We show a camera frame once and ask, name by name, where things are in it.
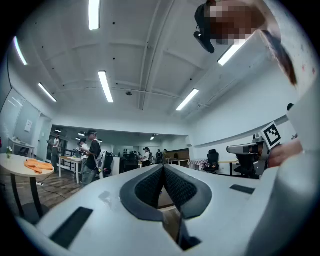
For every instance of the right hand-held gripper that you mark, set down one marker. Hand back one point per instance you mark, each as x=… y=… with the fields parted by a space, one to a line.
x=271 y=136

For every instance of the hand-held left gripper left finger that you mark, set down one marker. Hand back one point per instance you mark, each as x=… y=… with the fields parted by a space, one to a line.
x=105 y=225

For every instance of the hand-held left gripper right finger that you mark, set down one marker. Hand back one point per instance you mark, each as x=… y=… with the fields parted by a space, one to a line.
x=225 y=212

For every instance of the person's right forearm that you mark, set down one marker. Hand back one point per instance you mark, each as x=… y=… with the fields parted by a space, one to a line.
x=285 y=153

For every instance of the yellow-top table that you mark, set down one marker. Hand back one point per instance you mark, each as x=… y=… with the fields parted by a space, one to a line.
x=228 y=161

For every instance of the checkered cloth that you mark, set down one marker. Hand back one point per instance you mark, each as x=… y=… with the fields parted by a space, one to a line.
x=197 y=163

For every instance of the wooden partition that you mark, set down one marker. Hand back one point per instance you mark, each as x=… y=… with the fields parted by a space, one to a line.
x=178 y=155

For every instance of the white backpack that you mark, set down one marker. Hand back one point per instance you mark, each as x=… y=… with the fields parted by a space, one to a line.
x=101 y=161

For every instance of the white-legged wooden table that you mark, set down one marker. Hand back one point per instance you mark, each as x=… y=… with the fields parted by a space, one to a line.
x=71 y=160

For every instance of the white power strip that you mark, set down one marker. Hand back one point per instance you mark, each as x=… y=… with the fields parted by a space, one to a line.
x=40 y=184

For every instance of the orange cloth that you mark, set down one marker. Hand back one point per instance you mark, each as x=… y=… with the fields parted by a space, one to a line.
x=37 y=165

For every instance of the white star-print shirt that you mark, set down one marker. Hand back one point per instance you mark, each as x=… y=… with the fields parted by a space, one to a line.
x=306 y=82

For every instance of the round white side table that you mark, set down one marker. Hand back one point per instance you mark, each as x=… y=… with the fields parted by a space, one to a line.
x=15 y=167

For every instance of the small potted plant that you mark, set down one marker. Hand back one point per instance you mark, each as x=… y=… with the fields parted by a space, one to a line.
x=9 y=152

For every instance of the white paper sheet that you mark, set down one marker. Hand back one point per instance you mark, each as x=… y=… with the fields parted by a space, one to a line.
x=28 y=125

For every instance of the person's head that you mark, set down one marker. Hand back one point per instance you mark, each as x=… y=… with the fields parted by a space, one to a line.
x=232 y=20

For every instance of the black head-worn camera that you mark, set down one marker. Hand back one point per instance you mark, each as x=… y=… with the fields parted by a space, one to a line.
x=203 y=27

